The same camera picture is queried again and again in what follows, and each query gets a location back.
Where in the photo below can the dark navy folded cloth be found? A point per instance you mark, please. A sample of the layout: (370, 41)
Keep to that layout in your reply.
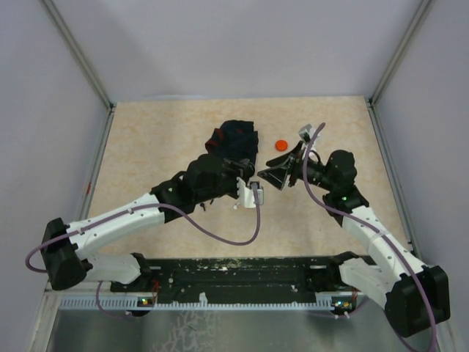
(235, 140)

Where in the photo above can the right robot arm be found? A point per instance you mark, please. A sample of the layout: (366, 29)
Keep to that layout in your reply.
(413, 295)

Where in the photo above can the orange earbud case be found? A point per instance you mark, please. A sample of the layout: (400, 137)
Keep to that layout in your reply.
(281, 145)

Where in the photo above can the white cable duct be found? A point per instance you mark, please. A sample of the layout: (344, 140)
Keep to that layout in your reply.
(110, 303)

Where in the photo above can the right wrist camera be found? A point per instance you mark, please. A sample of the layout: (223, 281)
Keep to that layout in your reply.
(308, 133)

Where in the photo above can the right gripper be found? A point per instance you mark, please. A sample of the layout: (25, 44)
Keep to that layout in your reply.
(277, 176)

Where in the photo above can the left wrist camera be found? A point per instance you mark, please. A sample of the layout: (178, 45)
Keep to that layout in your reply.
(250, 194)

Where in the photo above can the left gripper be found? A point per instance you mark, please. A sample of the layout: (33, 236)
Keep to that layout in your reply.
(237, 168)

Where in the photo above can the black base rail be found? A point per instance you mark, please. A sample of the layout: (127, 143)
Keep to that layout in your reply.
(256, 280)

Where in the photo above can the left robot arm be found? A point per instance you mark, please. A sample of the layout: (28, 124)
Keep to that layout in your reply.
(71, 252)

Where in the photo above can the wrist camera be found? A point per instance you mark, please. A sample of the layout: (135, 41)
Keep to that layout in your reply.
(250, 194)
(308, 133)

